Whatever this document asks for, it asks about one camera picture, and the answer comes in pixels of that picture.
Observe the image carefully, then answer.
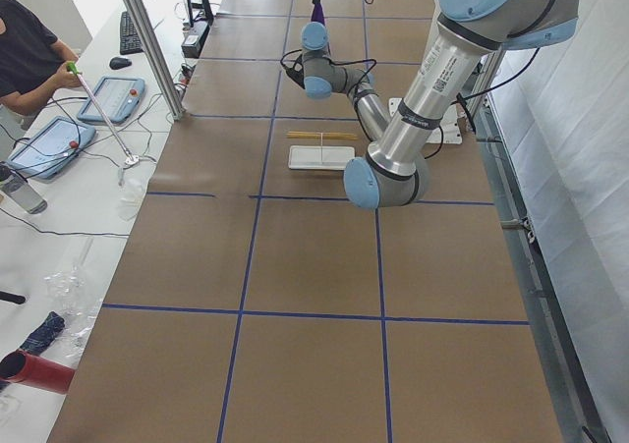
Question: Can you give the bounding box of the clear water bottle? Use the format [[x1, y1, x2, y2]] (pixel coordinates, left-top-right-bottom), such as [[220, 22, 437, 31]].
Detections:
[[0, 163, 48, 214]]

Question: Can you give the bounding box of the blue teach pendant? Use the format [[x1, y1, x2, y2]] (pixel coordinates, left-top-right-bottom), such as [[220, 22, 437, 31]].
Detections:
[[7, 116, 96, 180], [90, 76, 145, 125]]

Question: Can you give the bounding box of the wooden rack rod far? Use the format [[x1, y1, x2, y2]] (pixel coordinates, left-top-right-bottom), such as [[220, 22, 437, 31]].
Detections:
[[286, 131, 358, 139]]

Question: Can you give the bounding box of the blue teach pendant far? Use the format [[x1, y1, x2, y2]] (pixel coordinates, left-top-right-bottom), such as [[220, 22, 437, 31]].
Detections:
[[90, 76, 145, 125]]

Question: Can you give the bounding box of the aluminium frame post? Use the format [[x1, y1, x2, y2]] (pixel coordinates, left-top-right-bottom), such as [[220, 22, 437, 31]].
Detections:
[[123, 0, 185, 121]]

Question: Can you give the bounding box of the black computer mouse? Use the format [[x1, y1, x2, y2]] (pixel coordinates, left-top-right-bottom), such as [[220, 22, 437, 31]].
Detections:
[[109, 56, 133, 70]]

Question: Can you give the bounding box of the reacher grabber tool green handle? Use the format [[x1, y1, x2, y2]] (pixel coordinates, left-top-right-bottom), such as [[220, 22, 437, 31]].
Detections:
[[66, 61, 140, 169]]

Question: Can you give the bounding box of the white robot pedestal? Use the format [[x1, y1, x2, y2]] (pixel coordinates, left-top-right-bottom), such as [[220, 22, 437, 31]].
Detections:
[[388, 96, 464, 145]]

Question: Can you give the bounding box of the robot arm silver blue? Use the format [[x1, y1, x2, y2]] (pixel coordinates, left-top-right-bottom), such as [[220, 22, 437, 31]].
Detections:
[[301, 0, 579, 209]]

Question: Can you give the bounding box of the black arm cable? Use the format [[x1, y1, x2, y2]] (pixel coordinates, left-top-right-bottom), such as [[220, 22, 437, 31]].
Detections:
[[279, 49, 379, 95]]

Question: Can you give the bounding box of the person in black shirt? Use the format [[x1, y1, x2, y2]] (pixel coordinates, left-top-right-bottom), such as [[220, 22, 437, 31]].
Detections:
[[1, 0, 81, 116]]

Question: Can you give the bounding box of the dark blue folded cloth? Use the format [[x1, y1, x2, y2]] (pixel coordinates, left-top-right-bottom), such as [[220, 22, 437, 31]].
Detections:
[[19, 311, 65, 356]]

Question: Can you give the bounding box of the blue teach pendant near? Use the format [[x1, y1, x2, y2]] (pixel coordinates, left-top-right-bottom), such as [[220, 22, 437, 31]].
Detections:
[[7, 116, 96, 180]]

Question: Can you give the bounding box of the white rack base tray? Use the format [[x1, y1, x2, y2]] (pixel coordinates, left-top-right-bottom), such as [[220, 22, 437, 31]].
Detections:
[[288, 145, 355, 171]]

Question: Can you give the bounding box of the purple towel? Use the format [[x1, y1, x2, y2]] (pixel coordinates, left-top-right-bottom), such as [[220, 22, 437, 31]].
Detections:
[[302, 1, 330, 52]]

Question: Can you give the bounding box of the black keyboard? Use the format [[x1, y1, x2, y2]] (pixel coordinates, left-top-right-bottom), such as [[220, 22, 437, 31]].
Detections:
[[119, 11, 143, 55]]

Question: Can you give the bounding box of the red cylinder tube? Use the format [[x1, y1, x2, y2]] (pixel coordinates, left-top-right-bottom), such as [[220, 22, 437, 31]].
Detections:
[[1, 350, 75, 394]]

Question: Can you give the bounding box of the clear plastic bag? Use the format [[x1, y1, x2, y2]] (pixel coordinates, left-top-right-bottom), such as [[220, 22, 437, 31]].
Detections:
[[44, 237, 102, 368]]

